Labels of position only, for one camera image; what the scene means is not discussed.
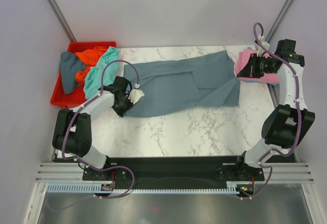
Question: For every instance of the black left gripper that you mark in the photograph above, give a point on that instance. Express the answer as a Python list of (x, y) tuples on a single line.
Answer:
[(121, 113)]

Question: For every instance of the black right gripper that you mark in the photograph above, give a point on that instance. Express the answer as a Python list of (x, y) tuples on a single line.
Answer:
[(250, 70)]

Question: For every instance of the slate blue t-shirt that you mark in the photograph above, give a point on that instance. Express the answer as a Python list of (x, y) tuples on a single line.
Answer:
[(172, 86)]

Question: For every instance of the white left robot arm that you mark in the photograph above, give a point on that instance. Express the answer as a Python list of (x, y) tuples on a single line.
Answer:
[(72, 133)]

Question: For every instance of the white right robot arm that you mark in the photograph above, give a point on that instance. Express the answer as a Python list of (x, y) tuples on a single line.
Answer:
[(287, 125)]

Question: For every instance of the red plastic bin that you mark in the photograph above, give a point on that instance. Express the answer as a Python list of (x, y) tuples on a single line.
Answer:
[(59, 98)]

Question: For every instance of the orange t-shirt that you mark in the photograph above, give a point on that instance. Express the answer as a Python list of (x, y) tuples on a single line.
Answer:
[(90, 58)]

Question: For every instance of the dark blue t-shirt in bin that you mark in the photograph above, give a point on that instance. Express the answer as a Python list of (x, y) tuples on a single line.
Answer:
[(70, 64)]

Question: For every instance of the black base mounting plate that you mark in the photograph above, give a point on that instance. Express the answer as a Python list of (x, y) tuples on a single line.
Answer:
[(203, 171)]

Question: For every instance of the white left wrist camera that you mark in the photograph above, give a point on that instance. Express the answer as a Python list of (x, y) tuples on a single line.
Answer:
[(135, 95)]

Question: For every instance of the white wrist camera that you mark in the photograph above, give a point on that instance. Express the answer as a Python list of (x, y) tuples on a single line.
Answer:
[(135, 95), (263, 46)]

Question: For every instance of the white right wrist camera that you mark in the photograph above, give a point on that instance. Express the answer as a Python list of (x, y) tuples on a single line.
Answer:
[(263, 46)]

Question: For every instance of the right aluminium corner post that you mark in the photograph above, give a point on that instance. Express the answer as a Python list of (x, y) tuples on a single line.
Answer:
[(277, 22)]

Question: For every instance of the aluminium corner post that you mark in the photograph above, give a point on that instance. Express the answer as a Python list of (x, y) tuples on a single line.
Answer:
[(277, 22), (61, 19)]

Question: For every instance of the aluminium frame rails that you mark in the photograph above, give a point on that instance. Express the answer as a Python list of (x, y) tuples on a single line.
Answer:
[(49, 173)]

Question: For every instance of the light blue slotted cable duct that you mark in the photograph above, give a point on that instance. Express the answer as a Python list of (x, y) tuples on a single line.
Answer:
[(99, 188)]

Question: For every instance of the left aluminium corner post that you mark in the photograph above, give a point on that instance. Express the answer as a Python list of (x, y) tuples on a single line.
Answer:
[(61, 19)]

